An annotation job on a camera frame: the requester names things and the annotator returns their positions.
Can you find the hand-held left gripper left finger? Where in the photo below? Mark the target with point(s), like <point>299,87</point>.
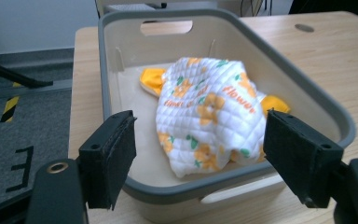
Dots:
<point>107,158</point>

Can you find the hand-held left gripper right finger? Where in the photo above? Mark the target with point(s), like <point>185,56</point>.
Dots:
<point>298,155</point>

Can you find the beige basket with grey rim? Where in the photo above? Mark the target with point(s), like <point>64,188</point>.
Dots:
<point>292,81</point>

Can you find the white floral quilted baby garment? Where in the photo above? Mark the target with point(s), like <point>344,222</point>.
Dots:
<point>209,115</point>

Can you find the black floor tape marking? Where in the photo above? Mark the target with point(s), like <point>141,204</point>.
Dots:
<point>21,169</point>

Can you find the yellow black hazard tape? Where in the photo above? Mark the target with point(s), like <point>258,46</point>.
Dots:
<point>10,107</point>

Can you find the black stand leg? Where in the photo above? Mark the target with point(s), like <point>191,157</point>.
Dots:
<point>9,74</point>

